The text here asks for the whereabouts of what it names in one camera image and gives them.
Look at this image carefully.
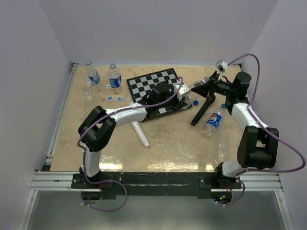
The clear bottle lying front right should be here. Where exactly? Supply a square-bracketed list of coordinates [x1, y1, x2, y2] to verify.
[216, 131, 228, 164]

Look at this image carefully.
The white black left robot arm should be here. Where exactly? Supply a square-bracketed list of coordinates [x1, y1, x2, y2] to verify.
[77, 82, 191, 188]

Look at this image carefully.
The standing Pepsi bottle left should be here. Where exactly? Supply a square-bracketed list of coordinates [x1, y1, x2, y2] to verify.
[85, 60, 100, 85]

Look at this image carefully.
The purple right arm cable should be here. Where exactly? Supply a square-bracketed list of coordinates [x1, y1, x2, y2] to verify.
[226, 54, 307, 173]

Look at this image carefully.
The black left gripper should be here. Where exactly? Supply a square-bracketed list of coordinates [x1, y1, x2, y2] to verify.
[157, 87, 188, 113]

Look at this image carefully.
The small clear bottle near wall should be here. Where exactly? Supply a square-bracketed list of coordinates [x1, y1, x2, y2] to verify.
[84, 78, 92, 92]

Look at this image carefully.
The black toy microphone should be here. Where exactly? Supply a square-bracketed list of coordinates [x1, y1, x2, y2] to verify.
[190, 95, 216, 126]

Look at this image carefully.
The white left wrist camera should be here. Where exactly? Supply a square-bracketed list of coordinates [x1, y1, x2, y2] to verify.
[174, 83, 191, 100]

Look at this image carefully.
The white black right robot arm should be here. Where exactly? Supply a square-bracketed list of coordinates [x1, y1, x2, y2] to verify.
[191, 72, 279, 188]

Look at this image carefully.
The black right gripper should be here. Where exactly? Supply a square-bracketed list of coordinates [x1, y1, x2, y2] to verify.
[192, 71, 235, 98]

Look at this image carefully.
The standing Pepsi bottle right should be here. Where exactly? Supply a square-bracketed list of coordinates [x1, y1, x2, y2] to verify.
[108, 63, 121, 94]

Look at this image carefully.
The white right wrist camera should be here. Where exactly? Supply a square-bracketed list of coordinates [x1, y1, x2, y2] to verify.
[215, 60, 228, 74]

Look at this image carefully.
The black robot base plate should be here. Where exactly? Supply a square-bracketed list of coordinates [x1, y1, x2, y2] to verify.
[71, 172, 241, 199]

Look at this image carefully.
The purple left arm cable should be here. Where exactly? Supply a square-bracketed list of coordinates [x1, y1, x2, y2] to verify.
[76, 76, 184, 187]

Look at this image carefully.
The clear unlabelled plastic bottle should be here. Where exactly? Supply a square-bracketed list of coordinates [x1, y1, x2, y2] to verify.
[83, 92, 92, 101]

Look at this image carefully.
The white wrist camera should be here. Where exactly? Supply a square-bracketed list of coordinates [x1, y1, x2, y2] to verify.
[174, 83, 191, 100]
[215, 60, 228, 74]

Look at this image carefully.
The clear bottle without label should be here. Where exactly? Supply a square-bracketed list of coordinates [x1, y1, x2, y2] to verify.
[186, 80, 208, 106]

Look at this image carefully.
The white toy microphone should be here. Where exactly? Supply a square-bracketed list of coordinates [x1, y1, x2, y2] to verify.
[131, 122, 150, 148]

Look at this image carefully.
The black and silver chessboard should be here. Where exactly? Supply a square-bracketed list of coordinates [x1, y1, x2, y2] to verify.
[127, 68, 183, 121]

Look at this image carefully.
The standing pepsi bottle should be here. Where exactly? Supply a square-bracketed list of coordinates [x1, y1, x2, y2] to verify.
[108, 63, 121, 94]
[85, 60, 100, 85]

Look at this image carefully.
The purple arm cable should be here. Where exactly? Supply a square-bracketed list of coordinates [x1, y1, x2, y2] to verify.
[226, 54, 307, 173]
[76, 76, 184, 187]

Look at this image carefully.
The Pepsi labelled bottle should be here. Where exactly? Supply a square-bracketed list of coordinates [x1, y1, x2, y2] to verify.
[202, 105, 226, 137]

